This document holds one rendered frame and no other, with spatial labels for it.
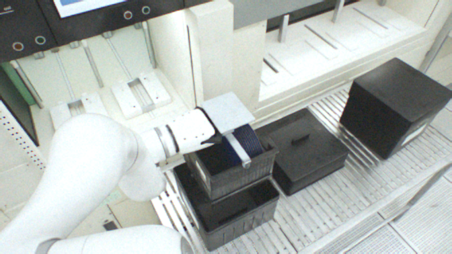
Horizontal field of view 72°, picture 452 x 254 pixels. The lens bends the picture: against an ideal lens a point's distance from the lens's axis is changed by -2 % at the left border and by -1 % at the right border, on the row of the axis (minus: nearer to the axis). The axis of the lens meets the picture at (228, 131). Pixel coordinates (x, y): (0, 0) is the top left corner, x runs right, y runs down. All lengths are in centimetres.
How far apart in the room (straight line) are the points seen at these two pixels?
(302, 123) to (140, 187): 87
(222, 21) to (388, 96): 73
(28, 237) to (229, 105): 59
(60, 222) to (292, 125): 110
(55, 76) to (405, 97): 157
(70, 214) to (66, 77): 138
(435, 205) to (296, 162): 140
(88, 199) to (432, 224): 220
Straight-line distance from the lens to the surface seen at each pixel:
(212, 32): 99
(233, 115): 81
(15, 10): 87
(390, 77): 148
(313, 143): 132
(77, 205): 39
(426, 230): 235
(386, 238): 222
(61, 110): 151
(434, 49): 238
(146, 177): 66
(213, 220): 121
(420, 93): 146
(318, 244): 122
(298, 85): 154
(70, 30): 91
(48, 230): 39
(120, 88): 152
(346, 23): 205
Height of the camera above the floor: 187
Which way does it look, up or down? 50 degrees down
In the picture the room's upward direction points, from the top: straight up
